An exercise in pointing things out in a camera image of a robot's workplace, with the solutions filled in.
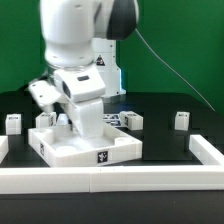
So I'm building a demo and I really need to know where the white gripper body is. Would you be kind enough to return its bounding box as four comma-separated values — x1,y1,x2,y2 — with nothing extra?
28,65,105,138

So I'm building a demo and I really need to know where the white square tabletop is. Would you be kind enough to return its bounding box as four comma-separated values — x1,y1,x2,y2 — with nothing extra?
28,124,142,167

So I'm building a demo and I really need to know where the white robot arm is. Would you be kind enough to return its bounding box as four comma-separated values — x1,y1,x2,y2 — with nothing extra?
28,0,139,138

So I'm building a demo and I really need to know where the white tag marker sheet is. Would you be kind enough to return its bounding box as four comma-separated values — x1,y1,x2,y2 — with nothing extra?
103,114,121,127

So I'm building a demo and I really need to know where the white left fence piece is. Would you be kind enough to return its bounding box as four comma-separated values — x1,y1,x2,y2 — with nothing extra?
0,136,9,164

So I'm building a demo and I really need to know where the white fence piece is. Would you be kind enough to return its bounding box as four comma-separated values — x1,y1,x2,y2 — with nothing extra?
0,136,9,164
189,135,224,166

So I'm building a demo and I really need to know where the white right fence piece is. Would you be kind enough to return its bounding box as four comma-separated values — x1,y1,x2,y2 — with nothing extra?
189,135,224,166

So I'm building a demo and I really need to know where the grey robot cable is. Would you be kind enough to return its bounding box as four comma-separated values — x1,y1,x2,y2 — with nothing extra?
134,28,216,112

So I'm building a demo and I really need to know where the white front fence wall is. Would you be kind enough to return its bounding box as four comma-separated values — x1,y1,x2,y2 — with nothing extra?
0,165,224,194

